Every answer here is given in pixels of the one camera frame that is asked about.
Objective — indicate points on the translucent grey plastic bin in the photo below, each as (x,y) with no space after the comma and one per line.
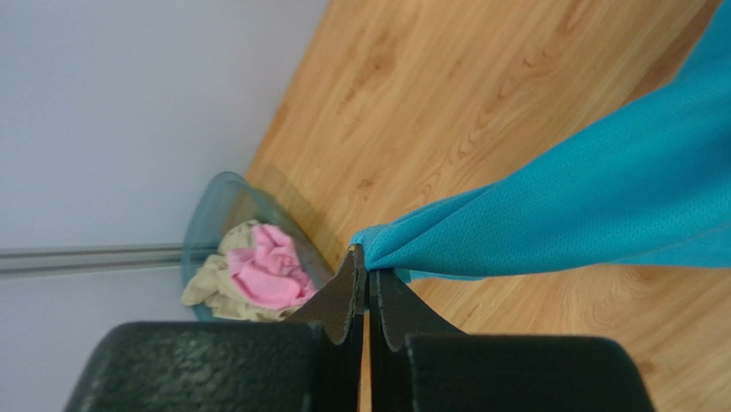
(227,202)

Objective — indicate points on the teal t shirt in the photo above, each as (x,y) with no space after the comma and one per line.
(649,184)

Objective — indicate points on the left aluminium wall profile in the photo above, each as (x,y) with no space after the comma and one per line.
(59,261)

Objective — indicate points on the pink t shirt in bin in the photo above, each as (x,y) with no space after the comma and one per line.
(269,274)

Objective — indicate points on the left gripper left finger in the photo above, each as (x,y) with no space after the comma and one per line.
(308,362)

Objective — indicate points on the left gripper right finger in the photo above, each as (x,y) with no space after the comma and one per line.
(421,362)

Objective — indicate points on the beige t shirt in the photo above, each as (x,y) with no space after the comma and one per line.
(212,285)

